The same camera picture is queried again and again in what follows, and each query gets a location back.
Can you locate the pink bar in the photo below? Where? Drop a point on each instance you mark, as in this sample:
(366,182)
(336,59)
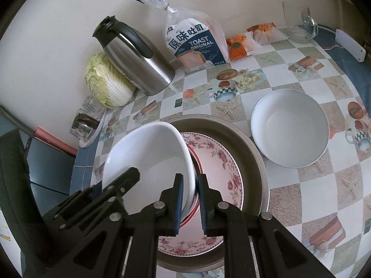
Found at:
(55,140)

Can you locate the napa cabbage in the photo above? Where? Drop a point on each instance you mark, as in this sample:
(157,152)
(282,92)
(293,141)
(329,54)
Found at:
(107,84)

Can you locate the large stainless steel plate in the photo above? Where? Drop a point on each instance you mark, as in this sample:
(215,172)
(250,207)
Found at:
(252,165)

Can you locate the glass cups on plate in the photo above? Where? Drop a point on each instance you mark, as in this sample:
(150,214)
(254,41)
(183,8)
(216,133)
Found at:
(92,139)

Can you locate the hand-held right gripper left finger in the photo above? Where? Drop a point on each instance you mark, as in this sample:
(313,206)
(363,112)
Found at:
(179,205)

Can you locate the sliced toast bread bag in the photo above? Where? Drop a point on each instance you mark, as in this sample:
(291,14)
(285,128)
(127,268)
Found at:
(194,40)

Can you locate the clear glass mug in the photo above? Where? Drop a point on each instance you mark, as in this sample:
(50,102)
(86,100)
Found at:
(298,23)

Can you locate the printed checkered tablecloth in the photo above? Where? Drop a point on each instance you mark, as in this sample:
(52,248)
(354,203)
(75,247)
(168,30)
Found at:
(289,197)

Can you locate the stainless steel thermos jug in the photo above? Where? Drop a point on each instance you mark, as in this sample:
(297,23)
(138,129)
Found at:
(139,60)

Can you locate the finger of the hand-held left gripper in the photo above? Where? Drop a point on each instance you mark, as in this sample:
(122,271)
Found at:
(116,188)

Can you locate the white ceramic bowl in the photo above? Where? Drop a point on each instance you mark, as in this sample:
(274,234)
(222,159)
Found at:
(145,150)
(189,218)
(289,127)

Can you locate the white power adapter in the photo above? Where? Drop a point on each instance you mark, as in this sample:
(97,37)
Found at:
(349,45)

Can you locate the pink floral ceramic plate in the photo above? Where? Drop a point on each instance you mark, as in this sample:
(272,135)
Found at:
(220,173)

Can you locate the small clear glass cup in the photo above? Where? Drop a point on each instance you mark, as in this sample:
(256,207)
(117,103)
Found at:
(82,126)
(94,104)

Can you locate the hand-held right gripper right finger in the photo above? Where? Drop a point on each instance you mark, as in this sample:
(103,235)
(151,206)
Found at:
(203,205)

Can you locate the orange snack packet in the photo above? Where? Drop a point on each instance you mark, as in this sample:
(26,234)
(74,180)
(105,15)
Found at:
(240,46)
(266,33)

